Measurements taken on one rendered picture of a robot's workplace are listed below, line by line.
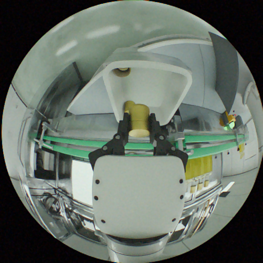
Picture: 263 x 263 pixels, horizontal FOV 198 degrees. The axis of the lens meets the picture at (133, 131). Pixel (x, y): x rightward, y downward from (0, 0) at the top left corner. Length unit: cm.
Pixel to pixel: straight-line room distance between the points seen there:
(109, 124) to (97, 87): 17
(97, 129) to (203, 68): 47
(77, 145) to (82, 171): 23
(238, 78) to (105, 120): 51
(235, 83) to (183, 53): 16
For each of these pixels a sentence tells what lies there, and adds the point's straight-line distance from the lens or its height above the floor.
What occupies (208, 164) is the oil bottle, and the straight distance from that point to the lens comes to 55.
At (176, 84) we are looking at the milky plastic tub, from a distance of 23.
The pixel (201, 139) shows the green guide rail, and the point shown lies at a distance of 37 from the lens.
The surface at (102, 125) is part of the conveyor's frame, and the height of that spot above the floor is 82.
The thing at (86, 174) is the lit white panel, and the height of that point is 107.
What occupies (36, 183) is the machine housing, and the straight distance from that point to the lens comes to 81.
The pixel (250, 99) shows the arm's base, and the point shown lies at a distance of 33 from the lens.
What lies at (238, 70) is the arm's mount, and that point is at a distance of 25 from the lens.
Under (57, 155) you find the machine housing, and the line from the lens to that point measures 87.
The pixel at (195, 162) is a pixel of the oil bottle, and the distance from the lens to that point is 47.
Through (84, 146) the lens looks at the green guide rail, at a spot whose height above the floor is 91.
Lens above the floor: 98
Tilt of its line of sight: 22 degrees down
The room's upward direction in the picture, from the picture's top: 178 degrees counter-clockwise
